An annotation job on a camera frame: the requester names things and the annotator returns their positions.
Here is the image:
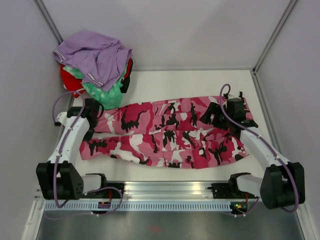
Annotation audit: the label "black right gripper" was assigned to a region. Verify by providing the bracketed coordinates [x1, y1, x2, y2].
[199, 102, 233, 132]

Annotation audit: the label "pink camouflage trousers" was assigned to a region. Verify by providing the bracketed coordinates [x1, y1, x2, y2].
[79, 96, 248, 169]

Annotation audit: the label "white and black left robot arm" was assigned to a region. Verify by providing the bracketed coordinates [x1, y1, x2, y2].
[36, 98, 109, 201]

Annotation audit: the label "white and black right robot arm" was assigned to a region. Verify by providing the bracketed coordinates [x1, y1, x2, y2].
[200, 98, 306, 210]

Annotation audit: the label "green tie-dye garment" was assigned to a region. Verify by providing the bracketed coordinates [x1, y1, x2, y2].
[63, 64, 128, 110]

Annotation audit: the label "red garment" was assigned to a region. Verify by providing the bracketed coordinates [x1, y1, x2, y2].
[60, 65, 86, 98]

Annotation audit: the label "black webbing belt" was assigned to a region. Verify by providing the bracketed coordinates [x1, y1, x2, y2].
[239, 91, 244, 99]

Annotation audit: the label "black garment in pile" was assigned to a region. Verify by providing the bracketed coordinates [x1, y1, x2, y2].
[119, 58, 134, 94]

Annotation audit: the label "purple shirt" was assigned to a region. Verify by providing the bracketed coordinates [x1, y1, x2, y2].
[52, 30, 132, 92]

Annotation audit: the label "aluminium left side rail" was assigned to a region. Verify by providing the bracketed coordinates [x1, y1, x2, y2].
[51, 92, 74, 156]

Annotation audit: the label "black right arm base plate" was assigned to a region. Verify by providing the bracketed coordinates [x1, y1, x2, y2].
[207, 182, 256, 200]

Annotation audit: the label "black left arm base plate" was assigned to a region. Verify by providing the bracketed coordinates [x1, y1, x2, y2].
[81, 182, 125, 200]

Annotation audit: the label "aluminium front rail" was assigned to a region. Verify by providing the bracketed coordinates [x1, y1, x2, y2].
[34, 180, 307, 201]

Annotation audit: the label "white slotted cable duct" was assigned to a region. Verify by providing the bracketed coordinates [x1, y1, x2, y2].
[44, 201, 232, 211]

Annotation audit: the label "aluminium left corner post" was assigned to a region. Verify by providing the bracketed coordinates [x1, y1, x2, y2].
[34, 0, 63, 45]

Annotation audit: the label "aluminium corner post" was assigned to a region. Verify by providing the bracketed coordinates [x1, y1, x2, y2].
[34, 0, 63, 45]
[252, 0, 299, 75]

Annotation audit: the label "aluminium right corner post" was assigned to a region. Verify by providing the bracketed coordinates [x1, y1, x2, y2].
[252, 0, 299, 75]

